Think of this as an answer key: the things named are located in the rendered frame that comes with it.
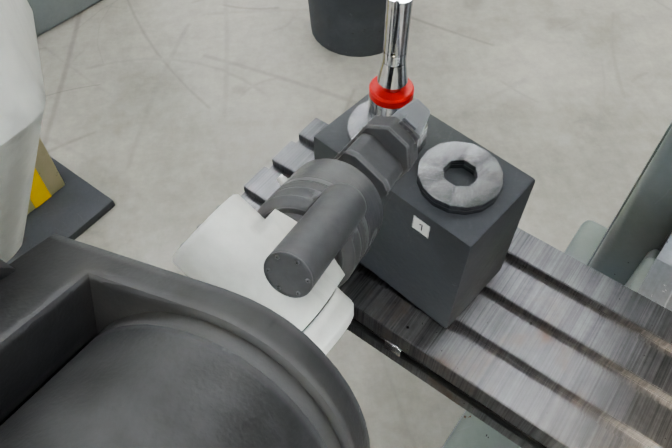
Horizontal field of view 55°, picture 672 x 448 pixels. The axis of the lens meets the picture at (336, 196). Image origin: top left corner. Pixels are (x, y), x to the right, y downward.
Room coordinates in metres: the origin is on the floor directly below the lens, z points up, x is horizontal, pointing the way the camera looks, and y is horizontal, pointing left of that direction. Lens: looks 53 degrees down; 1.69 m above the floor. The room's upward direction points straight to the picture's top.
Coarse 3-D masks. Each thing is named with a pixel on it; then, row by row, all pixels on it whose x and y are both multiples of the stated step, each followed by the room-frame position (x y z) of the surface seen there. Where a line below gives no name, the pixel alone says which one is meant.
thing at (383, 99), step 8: (376, 80) 0.51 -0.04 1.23; (408, 80) 0.51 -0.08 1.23; (376, 88) 0.50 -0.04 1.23; (408, 88) 0.50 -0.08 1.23; (376, 96) 0.48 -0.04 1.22; (384, 96) 0.48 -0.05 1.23; (392, 96) 0.48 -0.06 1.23; (400, 96) 0.48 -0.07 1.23; (408, 96) 0.48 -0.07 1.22; (384, 104) 0.48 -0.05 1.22; (392, 104) 0.48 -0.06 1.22; (400, 104) 0.48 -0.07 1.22
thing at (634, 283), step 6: (648, 258) 0.50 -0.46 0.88; (642, 264) 0.49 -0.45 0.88; (648, 264) 0.49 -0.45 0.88; (636, 270) 0.50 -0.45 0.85; (642, 270) 0.48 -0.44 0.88; (648, 270) 0.48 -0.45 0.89; (636, 276) 0.47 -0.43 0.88; (642, 276) 0.47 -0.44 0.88; (630, 282) 0.47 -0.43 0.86; (636, 282) 0.46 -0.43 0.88; (642, 282) 0.46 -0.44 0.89; (630, 288) 0.45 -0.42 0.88; (636, 288) 0.45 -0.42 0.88
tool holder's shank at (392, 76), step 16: (400, 0) 0.49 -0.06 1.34; (400, 16) 0.49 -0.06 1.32; (384, 32) 0.50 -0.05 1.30; (400, 32) 0.49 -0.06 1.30; (384, 48) 0.49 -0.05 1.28; (400, 48) 0.49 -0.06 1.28; (384, 64) 0.49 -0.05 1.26; (400, 64) 0.49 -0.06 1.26; (384, 80) 0.49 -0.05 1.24; (400, 80) 0.49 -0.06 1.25
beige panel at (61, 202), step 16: (48, 160) 1.30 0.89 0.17; (48, 176) 1.28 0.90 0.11; (64, 176) 1.34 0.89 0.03; (32, 192) 1.22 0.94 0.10; (48, 192) 1.25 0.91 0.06; (64, 192) 1.28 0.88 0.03; (80, 192) 1.28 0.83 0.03; (96, 192) 1.28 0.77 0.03; (32, 208) 1.20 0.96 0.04; (48, 208) 1.21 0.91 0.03; (64, 208) 1.21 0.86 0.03; (80, 208) 1.21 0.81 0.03; (96, 208) 1.21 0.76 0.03; (32, 224) 1.15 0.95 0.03; (48, 224) 1.15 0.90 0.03; (64, 224) 1.15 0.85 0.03; (80, 224) 1.15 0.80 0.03; (32, 240) 1.09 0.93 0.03; (16, 256) 1.03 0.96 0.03
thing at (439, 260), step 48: (336, 144) 0.48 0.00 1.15; (432, 144) 0.48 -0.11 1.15; (432, 192) 0.41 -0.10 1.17; (480, 192) 0.41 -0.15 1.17; (528, 192) 0.43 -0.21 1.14; (384, 240) 0.42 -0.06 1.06; (432, 240) 0.38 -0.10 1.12; (480, 240) 0.36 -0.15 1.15; (432, 288) 0.37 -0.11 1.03; (480, 288) 0.40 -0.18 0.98
